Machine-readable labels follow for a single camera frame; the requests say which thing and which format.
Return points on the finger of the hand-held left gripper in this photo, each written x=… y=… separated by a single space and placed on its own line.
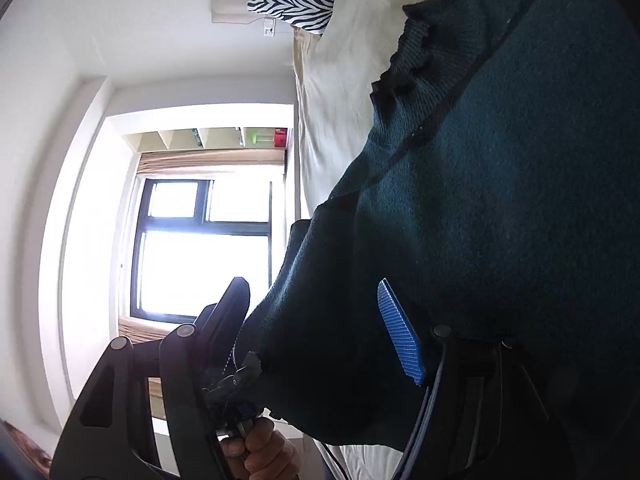
x=247 y=372

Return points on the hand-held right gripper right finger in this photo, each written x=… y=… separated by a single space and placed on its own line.
x=400 y=335

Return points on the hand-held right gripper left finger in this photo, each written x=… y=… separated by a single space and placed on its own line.
x=225 y=310

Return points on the dark green knit sweater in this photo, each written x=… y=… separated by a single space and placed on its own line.
x=500 y=185

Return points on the person's left hand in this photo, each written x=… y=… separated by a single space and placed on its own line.
x=265 y=452

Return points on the black framed window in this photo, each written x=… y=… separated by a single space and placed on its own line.
x=200 y=260

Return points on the red box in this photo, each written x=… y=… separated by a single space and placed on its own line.
x=280 y=138

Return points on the beige bed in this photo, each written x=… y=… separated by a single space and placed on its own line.
x=340 y=85

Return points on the white wall shelf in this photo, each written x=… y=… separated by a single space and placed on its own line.
x=175 y=140

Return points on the white wall socket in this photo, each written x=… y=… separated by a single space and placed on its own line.
x=269 y=27

